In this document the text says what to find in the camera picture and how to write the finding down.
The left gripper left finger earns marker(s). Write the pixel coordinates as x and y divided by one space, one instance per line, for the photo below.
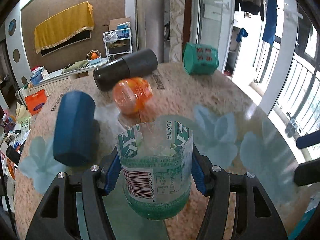
56 216

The cut clear plastic bottle cup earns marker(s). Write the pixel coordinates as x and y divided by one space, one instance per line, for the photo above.
155 160

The dark blue cup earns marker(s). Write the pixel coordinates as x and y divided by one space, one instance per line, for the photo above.
74 129

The black cylindrical cup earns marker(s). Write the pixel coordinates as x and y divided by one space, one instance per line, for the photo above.
138 64

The right gripper blue black part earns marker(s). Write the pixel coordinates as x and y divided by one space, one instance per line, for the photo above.
307 172

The orange shopping bag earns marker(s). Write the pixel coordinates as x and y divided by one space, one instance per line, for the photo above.
36 101

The olive folded cloth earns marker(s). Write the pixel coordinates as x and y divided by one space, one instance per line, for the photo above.
75 66

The teal hexagonal box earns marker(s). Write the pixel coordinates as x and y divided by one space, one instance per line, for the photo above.
200 59

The fruit basket with oranges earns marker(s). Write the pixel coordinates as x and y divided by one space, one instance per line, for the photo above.
94 56

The blue hanging shirt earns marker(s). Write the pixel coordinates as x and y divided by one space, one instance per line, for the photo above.
271 22

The yellow cloth cover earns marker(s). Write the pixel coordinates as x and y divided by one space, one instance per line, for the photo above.
64 25

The cardboard box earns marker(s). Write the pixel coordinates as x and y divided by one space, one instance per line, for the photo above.
115 22

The silver cylindrical air conditioner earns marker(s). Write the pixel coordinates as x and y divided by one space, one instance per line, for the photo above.
150 26

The white wire shelf rack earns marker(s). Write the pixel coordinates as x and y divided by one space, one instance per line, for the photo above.
117 43

